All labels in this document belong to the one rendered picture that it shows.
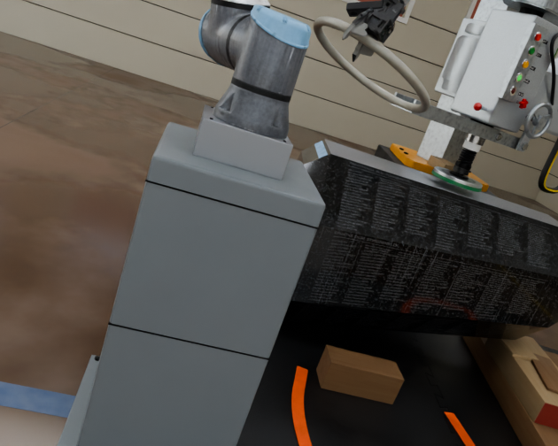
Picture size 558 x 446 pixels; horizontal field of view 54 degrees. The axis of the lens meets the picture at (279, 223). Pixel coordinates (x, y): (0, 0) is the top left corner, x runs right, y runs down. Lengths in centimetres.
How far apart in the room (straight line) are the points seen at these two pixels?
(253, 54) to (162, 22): 711
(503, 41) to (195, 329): 163
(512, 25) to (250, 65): 132
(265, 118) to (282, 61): 13
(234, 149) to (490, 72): 134
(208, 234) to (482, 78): 147
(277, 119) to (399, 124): 770
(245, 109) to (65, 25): 741
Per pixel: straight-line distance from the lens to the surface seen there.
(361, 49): 184
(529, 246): 247
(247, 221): 124
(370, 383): 219
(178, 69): 842
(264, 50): 130
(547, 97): 255
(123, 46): 849
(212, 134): 128
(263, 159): 130
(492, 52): 240
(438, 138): 325
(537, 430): 244
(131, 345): 140
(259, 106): 130
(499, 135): 245
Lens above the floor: 116
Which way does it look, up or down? 18 degrees down
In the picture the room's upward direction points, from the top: 19 degrees clockwise
